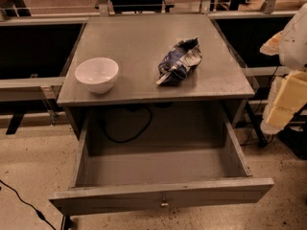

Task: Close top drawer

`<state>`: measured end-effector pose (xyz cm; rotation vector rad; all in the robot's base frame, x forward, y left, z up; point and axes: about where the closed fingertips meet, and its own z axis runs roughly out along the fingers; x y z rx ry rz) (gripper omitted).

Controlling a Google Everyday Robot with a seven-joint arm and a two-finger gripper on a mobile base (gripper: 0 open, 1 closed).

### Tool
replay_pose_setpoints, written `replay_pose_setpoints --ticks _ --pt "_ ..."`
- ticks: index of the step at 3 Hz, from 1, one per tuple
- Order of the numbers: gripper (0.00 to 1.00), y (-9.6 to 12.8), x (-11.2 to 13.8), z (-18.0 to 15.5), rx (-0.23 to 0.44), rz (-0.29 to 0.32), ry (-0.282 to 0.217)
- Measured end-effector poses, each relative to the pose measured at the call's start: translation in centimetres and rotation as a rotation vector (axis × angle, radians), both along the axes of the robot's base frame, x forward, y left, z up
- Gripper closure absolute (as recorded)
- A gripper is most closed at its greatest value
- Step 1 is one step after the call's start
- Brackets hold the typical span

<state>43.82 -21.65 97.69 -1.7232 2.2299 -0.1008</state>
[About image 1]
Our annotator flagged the grey top drawer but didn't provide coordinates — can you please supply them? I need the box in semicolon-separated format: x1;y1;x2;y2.
50;102;273;216

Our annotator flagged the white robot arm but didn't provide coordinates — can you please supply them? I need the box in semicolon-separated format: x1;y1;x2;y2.
260;4;307;134

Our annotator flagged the brass drawer knob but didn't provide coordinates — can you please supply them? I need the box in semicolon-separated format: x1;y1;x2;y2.
160;197;169;208

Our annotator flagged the crumpled blue chip bag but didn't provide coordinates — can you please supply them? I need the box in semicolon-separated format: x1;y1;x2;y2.
156;37;202;85

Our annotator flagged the white ceramic bowl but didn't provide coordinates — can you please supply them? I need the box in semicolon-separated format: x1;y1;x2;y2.
75;57;119;94

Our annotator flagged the black floor stand foot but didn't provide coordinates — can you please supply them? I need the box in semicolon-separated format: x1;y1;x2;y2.
60;216;71;230

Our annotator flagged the right metal rail frame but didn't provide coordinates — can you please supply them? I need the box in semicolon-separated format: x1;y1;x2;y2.
242;66;290;77

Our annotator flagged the metal rail frame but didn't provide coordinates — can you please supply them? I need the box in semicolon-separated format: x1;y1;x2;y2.
0;77;65;102
242;66;290;77

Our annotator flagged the black cable inside drawer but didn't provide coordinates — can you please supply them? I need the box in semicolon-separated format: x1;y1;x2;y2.
98;104;154;145

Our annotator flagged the left metal rail frame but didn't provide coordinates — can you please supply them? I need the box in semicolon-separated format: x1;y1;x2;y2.
0;77;65;102

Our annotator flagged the black cable on floor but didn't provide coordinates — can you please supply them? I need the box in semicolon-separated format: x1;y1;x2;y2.
0;179;58;230

